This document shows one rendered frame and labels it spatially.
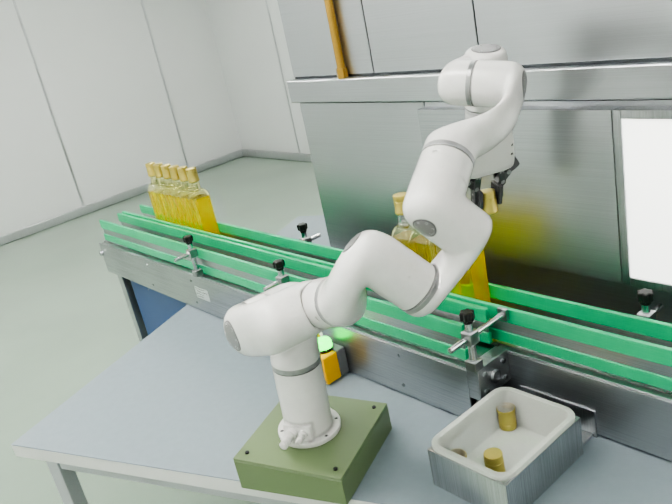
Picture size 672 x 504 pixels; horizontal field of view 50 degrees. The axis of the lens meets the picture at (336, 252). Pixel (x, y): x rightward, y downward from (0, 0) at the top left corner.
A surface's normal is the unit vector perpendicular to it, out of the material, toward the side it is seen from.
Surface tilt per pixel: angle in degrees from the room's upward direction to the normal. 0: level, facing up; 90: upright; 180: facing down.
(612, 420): 90
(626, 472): 0
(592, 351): 90
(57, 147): 90
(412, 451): 0
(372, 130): 90
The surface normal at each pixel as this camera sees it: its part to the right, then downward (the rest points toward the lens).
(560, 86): -0.74, 0.37
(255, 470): -0.41, 0.40
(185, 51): 0.65, 0.15
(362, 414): -0.15, -0.91
